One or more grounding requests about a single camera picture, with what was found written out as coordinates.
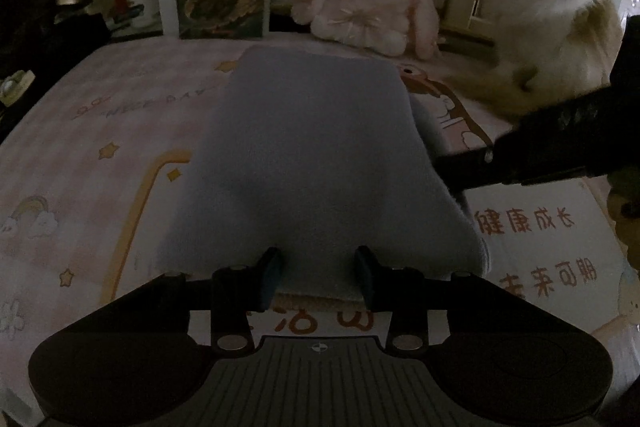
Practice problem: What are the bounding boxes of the pink knitted garment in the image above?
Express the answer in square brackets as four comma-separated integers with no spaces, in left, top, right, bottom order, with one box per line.
[155,46,489,301]

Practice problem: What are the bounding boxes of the fluffy brown white cat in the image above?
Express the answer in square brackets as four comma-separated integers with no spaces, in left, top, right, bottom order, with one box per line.
[447,0,623,118]

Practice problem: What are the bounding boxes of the white paper red characters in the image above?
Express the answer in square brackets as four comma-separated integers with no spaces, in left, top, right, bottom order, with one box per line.
[465,179,639,333]

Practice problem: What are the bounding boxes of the pink cartoon table mat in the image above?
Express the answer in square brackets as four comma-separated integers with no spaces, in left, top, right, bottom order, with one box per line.
[0,31,640,427]

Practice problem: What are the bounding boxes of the pink plush bunny toy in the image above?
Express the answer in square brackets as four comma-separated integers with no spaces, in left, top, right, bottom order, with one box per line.
[291,0,439,61]

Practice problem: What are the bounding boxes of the tape roll at edge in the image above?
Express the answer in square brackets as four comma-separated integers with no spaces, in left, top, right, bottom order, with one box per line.
[0,70,35,107]

